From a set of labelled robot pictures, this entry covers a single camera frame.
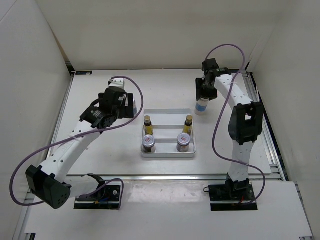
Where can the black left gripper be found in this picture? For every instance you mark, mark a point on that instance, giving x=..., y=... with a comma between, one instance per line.
x=128, y=111

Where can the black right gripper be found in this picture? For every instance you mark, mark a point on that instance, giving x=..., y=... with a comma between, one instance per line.
x=212, y=95

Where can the blue-label salt shaker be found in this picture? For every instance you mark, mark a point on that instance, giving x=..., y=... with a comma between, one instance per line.
x=135, y=109
x=201, y=106

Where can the yellow-label sauce bottle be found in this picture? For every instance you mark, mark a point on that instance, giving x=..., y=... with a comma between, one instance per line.
x=148, y=127
x=188, y=124

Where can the white-lid spice jar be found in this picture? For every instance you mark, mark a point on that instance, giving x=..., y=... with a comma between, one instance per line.
x=148, y=144
x=183, y=142

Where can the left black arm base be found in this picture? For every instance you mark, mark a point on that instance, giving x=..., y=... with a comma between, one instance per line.
x=108, y=197

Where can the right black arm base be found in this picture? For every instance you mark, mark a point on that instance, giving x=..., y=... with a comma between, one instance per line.
x=223, y=198

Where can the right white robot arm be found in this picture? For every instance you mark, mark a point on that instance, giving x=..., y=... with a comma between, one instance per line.
x=245, y=123

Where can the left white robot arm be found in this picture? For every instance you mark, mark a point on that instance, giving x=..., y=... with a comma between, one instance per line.
x=49, y=181

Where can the white divided tray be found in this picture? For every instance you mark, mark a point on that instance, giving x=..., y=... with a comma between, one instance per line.
x=167, y=125

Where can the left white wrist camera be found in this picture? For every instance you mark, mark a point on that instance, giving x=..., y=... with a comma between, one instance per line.
x=117, y=82

